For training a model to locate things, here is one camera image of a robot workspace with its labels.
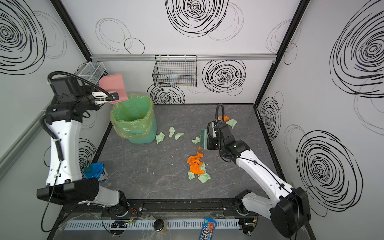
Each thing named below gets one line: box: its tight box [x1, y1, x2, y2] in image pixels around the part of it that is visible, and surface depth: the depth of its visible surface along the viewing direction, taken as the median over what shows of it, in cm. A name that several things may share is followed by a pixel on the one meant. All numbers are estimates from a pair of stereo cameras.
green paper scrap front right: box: [198, 167, 212, 184], surface depth 84 cm
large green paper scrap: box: [155, 132, 166, 145], surface depth 101 cm
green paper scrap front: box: [174, 132, 185, 140], surface depth 104 cm
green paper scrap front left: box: [187, 171, 196, 181], surface depth 86 cm
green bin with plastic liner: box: [110, 93, 158, 144], surface depth 84 cm
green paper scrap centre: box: [191, 134, 201, 144], surface depth 101 cm
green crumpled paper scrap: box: [168, 126, 176, 138], surface depth 106 cm
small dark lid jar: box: [153, 219, 165, 232], surface depth 63 cm
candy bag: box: [198, 217, 217, 240], surface depth 69 cm
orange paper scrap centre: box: [187, 146, 205, 175], surface depth 90 cm
